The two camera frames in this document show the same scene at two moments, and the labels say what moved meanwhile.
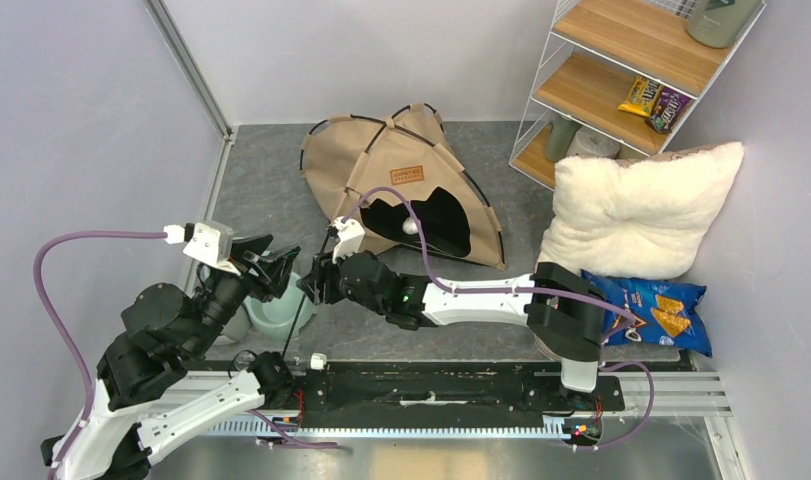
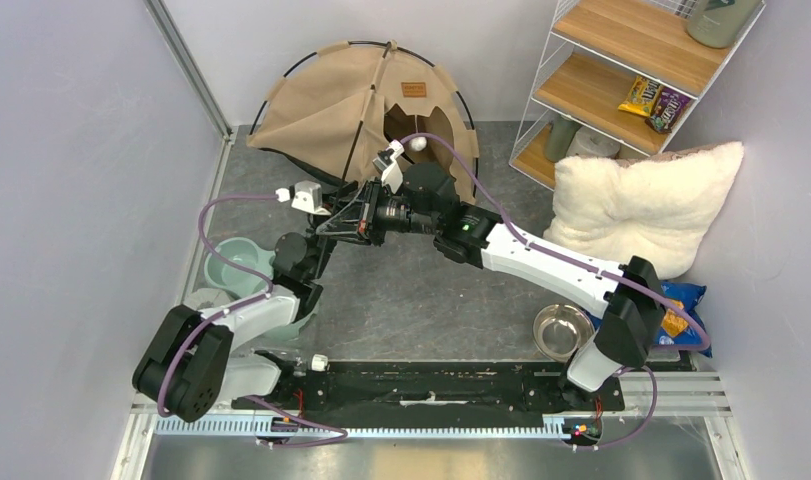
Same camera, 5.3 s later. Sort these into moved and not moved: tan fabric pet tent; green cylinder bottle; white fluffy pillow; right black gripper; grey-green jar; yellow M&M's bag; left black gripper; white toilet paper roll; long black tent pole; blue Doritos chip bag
Moved: left black gripper; long black tent pole; right black gripper; tan fabric pet tent
Not moved: yellow M&M's bag; grey-green jar; green cylinder bottle; blue Doritos chip bag; white toilet paper roll; white fluffy pillow
